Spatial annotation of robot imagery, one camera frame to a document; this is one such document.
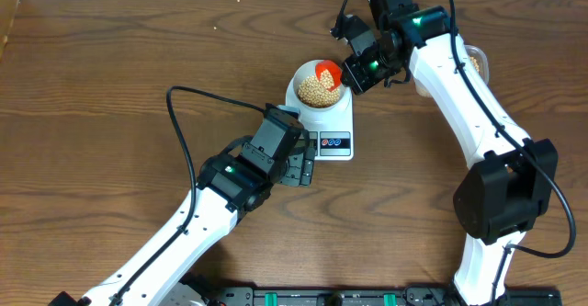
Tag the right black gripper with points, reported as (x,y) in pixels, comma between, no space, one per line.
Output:
(357,81)

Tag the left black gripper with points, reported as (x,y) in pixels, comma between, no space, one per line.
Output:
(300,164)

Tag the red plastic measuring scoop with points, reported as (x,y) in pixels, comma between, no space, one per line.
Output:
(329,74)

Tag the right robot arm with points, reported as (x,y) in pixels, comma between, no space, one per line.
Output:
(507,185)

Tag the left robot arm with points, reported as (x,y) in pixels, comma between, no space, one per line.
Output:
(228,187)

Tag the white digital kitchen scale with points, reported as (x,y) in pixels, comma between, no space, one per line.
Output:
(331,128)

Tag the soybeans in bowl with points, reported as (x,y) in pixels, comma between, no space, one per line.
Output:
(313,94)

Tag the light grey round bowl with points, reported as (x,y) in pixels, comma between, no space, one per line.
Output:
(306,70)

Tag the pile of soybeans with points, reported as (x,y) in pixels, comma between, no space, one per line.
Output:
(475,64)

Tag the clear plastic container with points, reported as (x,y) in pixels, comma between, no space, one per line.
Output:
(478,59)

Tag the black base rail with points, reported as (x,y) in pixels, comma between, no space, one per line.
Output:
(315,297)

